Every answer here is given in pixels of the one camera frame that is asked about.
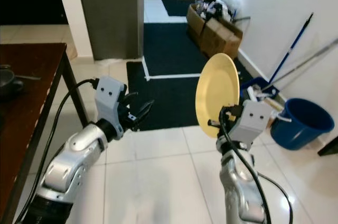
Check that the grey-blue left wrist camera mount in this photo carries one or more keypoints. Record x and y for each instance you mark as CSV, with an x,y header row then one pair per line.
x,y
110,100

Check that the large brown cardboard box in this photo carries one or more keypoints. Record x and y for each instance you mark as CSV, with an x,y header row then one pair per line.
x,y
222,36

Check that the small brown cardboard box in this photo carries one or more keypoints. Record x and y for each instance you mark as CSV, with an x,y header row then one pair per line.
x,y
194,20

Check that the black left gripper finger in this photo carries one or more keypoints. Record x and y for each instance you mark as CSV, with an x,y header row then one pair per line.
x,y
130,96
145,111

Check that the silver metal pole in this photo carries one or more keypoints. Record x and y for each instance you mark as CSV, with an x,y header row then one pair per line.
x,y
306,61

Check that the blue plastic bucket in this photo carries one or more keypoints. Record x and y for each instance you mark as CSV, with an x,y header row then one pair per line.
x,y
303,123

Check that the yellow plate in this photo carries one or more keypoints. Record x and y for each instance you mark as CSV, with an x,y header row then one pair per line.
x,y
216,89

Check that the black floor mat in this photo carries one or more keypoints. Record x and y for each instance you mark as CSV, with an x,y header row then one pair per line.
x,y
163,49

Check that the grey tall panel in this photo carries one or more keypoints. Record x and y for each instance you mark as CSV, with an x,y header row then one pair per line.
x,y
108,12

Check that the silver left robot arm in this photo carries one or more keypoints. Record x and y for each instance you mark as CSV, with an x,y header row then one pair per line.
x,y
68,163

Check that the dark brown wooden table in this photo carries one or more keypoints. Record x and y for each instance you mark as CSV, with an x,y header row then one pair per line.
x,y
26,123

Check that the grey-blue wrist camera mount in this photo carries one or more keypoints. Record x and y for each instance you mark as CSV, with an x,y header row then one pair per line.
x,y
252,123
110,100

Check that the dark grey cup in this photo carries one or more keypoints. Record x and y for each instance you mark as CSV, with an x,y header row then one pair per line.
x,y
6,82

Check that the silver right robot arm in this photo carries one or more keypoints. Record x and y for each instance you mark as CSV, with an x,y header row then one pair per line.
x,y
242,187

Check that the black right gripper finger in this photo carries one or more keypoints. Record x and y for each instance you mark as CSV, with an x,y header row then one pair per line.
x,y
215,123

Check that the grey-blue right wrist camera mount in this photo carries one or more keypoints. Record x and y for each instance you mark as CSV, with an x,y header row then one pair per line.
x,y
252,123

